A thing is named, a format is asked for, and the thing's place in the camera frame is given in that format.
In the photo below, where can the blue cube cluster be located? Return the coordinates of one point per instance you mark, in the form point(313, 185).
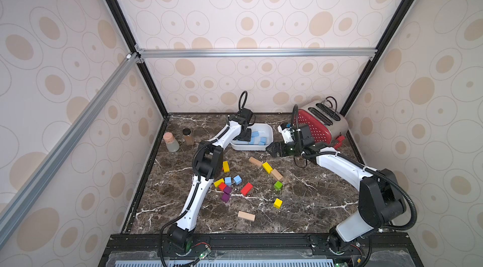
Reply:
point(227, 180)
point(237, 180)

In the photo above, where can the small blue cube front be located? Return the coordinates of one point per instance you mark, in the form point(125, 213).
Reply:
point(263, 140)

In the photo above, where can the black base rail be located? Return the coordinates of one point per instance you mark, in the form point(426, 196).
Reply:
point(310, 249)

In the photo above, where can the red polka dot toaster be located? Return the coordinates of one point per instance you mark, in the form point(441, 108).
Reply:
point(326, 124)

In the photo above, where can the small yellow cube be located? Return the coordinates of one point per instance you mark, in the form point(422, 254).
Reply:
point(278, 203)

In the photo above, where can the purple block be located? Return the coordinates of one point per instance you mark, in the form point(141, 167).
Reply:
point(226, 194)

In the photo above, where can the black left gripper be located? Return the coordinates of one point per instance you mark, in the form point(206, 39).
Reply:
point(248, 137)

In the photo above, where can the pink lid glass jar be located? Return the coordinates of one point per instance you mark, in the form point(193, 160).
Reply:
point(171, 143)

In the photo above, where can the silver left frame bar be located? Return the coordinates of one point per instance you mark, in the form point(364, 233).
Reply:
point(38, 181)

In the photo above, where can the silver horizontal frame bar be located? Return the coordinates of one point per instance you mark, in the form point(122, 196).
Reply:
point(253, 53)

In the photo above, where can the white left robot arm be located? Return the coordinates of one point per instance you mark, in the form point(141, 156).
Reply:
point(206, 164)

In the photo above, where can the yellow block centre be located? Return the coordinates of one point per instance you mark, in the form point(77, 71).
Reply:
point(267, 168)

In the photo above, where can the natural wood block middle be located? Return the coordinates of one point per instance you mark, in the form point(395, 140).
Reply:
point(276, 175)

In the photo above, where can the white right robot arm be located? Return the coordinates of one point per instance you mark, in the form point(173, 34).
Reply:
point(382, 202)

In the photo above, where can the small red cube left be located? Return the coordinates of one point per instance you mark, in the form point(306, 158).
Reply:
point(222, 186)

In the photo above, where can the long red block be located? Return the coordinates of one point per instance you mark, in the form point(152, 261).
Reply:
point(246, 189)

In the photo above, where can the black lid spice jar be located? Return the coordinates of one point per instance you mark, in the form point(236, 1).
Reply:
point(187, 135)

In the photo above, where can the natural wood flat block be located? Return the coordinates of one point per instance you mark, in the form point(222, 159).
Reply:
point(246, 216)

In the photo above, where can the natural wood block rear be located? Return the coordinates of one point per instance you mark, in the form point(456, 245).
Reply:
point(255, 162)

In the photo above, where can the white plastic tub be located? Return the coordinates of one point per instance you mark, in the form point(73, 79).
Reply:
point(265, 130)

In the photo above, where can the yellow cube left cluster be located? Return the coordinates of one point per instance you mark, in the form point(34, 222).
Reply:
point(218, 182)

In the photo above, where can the yellow flat block left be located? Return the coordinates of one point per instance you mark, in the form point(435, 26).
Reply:
point(226, 167)

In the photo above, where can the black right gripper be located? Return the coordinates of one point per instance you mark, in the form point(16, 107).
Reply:
point(284, 148)

